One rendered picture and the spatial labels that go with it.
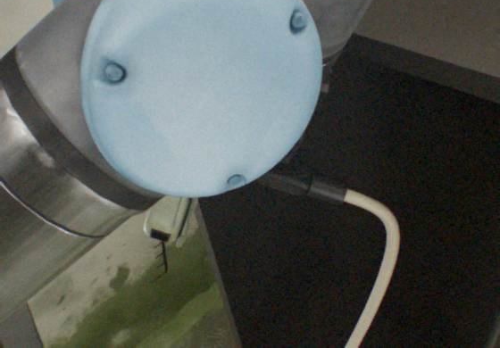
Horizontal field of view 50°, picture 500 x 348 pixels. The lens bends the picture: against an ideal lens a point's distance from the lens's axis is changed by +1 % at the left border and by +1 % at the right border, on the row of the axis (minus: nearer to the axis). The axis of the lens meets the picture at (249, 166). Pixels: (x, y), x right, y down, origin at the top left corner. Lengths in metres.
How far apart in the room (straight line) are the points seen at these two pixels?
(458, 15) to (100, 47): 0.43
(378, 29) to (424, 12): 0.05
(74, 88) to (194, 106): 0.04
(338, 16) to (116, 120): 0.22
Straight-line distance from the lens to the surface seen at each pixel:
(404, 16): 0.56
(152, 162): 0.20
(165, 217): 0.56
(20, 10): 1.31
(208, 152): 0.20
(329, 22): 0.38
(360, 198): 0.66
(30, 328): 1.76
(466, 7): 0.58
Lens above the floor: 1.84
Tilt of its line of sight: 37 degrees down
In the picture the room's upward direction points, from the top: straight up
